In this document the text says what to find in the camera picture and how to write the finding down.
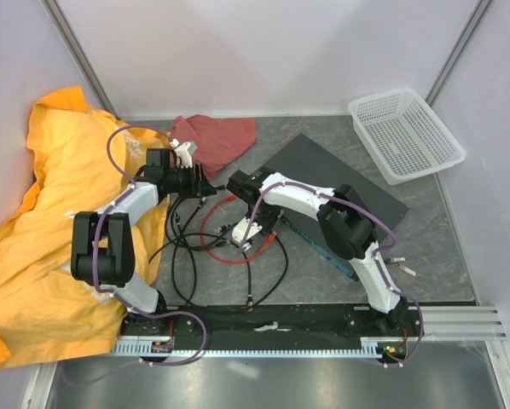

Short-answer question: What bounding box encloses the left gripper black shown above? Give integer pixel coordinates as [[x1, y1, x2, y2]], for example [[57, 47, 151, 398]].
[[164, 163, 217, 199]]

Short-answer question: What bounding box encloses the red ethernet cable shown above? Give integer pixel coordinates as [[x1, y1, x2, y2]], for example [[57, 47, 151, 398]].
[[200, 193, 278, 265]]

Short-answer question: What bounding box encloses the black ethernet cable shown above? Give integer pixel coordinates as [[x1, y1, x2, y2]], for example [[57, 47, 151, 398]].
[[148, 185, 233, 306]]

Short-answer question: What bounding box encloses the black braided cable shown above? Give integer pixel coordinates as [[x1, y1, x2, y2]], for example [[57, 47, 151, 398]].
[[171, 221, 290, 312]]

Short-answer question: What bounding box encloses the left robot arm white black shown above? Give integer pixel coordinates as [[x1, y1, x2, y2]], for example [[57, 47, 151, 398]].
[[69, 141, 217, 335]]

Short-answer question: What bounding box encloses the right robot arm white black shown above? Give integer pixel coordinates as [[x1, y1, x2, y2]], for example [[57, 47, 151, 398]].
[[227, 167, 409, 336]]

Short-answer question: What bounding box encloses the red cloth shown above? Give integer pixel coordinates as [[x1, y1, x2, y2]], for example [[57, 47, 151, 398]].
[[170, 114, 258, 180]]

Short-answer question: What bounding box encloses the white plastic basket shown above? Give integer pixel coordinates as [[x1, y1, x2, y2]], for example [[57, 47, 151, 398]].
[[348, 89, 466, 186]]

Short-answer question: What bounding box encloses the orange cloth bag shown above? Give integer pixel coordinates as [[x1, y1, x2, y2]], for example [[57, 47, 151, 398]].
[[0, 87, 167, 370]]

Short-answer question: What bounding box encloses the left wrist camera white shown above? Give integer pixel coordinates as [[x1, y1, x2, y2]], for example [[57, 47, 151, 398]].
[[170, 139, 197, 168]]

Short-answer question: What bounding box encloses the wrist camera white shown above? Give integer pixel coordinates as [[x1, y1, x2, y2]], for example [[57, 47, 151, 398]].
[[231, 217, 262, 251], [170, 139, 197, 168]]

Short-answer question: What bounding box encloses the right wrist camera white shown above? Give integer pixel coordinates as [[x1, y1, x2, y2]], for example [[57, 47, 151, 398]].
[[231, 217, 262, 251]]

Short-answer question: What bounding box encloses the dark network switch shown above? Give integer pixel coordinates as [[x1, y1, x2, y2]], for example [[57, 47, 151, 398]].
[[258, 132, 410, 282]]

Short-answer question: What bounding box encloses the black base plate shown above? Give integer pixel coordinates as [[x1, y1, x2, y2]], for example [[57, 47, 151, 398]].
[[119, 304, 423, 349]]

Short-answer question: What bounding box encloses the white cable duct rail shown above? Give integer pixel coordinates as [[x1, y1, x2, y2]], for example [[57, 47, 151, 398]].
[[109, 337, 406, 360]]

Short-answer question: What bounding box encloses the aluminium frame rail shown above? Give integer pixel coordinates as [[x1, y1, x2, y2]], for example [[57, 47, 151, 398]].
[[422, 306, 507, 342]]

